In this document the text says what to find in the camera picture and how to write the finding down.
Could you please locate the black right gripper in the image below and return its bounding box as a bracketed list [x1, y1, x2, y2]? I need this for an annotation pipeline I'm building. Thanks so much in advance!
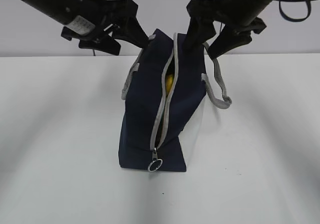
[183, 0, 267, 59]

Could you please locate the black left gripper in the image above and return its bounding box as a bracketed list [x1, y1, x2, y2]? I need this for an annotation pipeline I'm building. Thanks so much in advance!
[53, 0, 149, 55]

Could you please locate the yellow banana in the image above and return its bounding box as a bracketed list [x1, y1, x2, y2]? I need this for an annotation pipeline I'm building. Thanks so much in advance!
[165, 74, 174, 96]

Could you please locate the navy and white lunch bag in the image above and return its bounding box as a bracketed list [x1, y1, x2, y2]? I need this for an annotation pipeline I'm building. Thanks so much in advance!
[118, 29, 232, 172]

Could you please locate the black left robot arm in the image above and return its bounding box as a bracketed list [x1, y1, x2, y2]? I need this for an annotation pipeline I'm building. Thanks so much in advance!
[21, 0, 149, 55]

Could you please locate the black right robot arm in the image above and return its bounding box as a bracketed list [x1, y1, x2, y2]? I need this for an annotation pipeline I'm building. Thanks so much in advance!
[182, 0, 272, 58]

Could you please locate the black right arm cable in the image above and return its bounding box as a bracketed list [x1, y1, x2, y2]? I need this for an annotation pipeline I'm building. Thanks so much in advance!
[273, 0, 320, 22]

